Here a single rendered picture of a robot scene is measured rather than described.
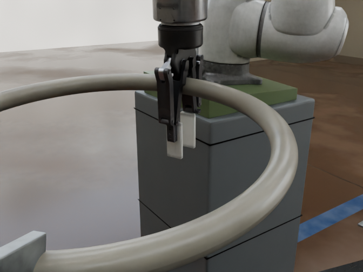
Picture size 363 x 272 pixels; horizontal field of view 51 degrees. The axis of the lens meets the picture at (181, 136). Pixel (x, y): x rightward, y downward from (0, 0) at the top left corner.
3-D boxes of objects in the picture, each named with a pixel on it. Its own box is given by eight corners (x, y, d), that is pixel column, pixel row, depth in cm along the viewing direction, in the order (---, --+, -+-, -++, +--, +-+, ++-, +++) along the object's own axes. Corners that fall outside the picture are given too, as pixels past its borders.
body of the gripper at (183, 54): (173, 18, 68) (174, 69, 72) (146, 24, 61) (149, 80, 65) (212, 20, 65) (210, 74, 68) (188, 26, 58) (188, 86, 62)
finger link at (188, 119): (179, 111, 72) (181, 110, 73) (180, 145, 75) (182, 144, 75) (194, 114, 71) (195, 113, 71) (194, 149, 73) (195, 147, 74)
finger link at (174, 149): (182, 122, 67) (180, 123, 66) (183, 157, 70) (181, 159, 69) (168, 119, 68) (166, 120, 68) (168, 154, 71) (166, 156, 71)
